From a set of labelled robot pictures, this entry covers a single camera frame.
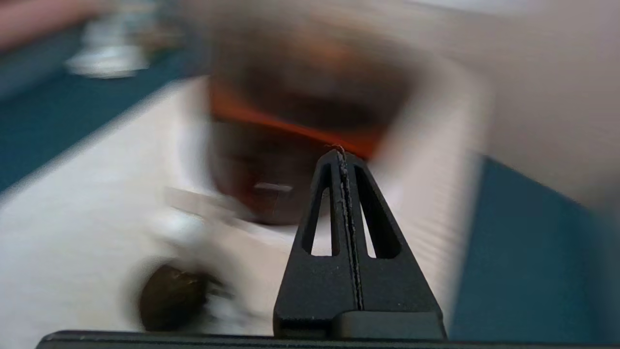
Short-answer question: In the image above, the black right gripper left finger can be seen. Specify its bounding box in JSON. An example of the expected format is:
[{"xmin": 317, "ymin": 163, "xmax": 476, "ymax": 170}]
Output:
[{"xmin": 273, "ymin": 148, "xmax": 361, "ymax": 338}]

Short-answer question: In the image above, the blue grey ribbed sofa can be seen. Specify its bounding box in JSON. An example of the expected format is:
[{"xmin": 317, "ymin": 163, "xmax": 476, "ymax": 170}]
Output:
[
  {"xmin": 0, "ymin": 24, "xmax": 209, "ymax": 194},
  {"xmin": 448, "ymin": 155, "xmax": 620, "ymax": 342}
]

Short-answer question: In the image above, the large tea drink dispenser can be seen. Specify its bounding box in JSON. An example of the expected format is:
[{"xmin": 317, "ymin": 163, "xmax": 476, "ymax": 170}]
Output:
[{"xmin": 160, "ymin": 10, "xmax": 490, "ymax": 335}]

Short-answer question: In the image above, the silver metal dispenser tap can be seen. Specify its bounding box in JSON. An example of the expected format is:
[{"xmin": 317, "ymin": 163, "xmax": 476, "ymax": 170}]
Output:
[{"xmin": 150, "ymin": 187, "xmax": 252, "ymax": 262}]

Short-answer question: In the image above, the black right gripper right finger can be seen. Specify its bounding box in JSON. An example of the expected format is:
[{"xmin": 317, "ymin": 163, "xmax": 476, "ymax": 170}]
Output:
[{"xmin": 341, "ymin": 153, "xmax": 439, "ymax": 311}]

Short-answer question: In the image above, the black plastic cup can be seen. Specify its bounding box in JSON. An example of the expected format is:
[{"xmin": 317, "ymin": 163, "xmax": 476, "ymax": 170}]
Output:
[{"xmin": 138, "ymin": 264, "xmax": 214, "ymax": 333}]

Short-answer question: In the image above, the crumpled white tissue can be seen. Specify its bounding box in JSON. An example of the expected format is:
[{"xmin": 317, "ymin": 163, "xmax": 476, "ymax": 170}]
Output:
[{"xmin": 65, "ymin": 19, "xmax": 151, "ymax": 78}]

